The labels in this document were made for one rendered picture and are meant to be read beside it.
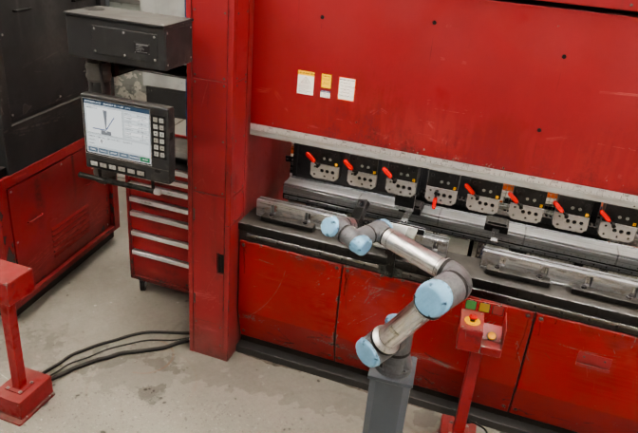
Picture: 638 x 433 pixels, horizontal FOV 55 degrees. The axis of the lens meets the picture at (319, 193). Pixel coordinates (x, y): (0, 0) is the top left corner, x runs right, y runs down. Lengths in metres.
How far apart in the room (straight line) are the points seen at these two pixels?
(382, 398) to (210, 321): 1.37
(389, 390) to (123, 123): 1.62
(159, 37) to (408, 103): 1.16
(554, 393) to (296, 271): 1.44
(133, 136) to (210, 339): 1.38
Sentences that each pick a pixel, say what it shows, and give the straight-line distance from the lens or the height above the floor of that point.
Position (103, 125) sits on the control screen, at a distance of 2.99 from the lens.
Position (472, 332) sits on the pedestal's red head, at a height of 0.76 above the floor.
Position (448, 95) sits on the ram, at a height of 1.71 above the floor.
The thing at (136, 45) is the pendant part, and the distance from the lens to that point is 2.81.
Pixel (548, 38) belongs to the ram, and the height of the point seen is 2.02.
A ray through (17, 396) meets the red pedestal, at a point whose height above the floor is 0.12.
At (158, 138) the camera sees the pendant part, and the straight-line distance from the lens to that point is 2.84.
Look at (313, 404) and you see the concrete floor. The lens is 3.54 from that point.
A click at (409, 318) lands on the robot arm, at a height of 1.18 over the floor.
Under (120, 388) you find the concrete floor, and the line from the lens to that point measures 3.66.
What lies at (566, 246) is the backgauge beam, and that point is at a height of 0.97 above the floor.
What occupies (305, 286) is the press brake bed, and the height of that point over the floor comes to 0.58.
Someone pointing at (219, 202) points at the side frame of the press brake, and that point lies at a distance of 3.24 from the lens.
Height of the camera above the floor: 2.41
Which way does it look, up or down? 24 degrees down
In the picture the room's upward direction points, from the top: 5 degrees clockwise
